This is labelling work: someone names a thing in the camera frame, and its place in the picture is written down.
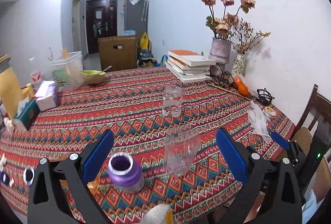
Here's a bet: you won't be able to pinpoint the clear ribbed plastic cup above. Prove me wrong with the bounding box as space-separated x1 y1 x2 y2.
164 126 201 177

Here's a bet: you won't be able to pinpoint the white gloved left hand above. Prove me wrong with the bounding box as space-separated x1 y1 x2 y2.
139 204 173 224

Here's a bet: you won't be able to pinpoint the small round tin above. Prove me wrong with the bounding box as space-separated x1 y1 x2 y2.
264 107 277 119

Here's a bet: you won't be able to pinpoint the crumpled clear plastic bag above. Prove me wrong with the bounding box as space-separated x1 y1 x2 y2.
247 100 272 143

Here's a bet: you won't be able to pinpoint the blue open pill bottle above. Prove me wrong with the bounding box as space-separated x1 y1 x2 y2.
0 171 10 185

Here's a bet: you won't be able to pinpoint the wooden chair right side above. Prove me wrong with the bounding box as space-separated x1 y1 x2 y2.
280 84 330 202

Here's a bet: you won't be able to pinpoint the orange packet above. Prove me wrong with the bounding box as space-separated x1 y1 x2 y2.
233 76 250 97

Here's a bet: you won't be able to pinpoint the small floral white vase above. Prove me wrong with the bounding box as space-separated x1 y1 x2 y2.
231 54 246 77

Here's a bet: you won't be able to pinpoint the purple open pill bottle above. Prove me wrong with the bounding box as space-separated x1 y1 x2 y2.
107 152 145 194

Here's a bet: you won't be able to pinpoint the teal tissue box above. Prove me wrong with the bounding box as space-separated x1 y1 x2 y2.
13 100 40 131

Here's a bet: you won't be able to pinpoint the pink ceramic flower vase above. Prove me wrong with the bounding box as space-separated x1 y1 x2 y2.
209 37 232 65

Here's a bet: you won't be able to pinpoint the dried yellow berry branches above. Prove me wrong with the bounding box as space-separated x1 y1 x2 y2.
231 18 271 54

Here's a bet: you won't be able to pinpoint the white tissue pack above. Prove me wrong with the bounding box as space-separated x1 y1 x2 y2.
35 81 60 112

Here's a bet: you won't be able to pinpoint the patterned red tablecloth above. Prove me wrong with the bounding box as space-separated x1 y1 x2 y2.
1 67 281 223

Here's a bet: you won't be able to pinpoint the stack of books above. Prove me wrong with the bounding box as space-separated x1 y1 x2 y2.
165 50 217 83

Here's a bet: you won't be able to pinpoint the yellow wooden chair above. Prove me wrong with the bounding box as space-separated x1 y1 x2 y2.
0 55 34 120

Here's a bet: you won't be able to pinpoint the dried pink rose bouquet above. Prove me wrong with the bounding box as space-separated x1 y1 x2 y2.
201 0 256 40

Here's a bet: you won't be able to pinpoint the clear plastic water bottle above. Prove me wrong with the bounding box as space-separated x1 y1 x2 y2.
29 57 43 88

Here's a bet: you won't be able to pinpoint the clear plastic storage container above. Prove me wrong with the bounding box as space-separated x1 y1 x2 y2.
51 51 84 92

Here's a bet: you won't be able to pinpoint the green yellow bowl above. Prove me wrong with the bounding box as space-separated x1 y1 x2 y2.
81 70 106 84

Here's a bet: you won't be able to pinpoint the yellow tote bag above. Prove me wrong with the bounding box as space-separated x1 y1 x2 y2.
139 32 150 50

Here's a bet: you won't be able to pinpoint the wooden chair far end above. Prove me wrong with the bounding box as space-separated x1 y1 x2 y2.
98 36 137 72

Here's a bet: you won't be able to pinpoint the grey refrigerator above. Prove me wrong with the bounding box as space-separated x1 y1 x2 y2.
124 0 149 38

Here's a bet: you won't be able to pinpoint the dark entrance door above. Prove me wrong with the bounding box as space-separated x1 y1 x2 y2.
86 0 117 54

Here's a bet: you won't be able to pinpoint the black wire holder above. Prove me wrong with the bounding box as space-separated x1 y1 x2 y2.
257 88 274 106

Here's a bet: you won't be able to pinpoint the black cable bundle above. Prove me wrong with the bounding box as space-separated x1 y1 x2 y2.
205 63 236 89

